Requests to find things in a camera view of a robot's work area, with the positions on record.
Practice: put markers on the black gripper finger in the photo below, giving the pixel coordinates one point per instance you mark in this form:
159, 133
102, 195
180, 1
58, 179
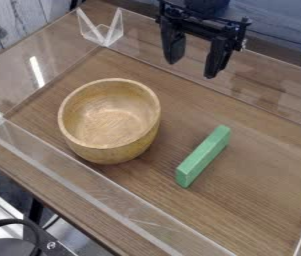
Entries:
172, 41
218, 56

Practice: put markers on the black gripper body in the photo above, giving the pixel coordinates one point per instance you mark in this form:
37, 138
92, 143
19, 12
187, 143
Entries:
198, 17

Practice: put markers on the green rectangular block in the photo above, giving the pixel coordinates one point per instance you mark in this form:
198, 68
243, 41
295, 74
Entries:
202, 156

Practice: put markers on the brown wooden bowl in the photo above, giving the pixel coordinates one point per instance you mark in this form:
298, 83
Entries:
108, 120

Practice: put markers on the clear acrylic corner bracket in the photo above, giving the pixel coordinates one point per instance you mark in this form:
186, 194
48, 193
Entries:
100, 34

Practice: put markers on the clear acrylic tray wall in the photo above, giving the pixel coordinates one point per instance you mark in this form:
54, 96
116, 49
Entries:
135, 195

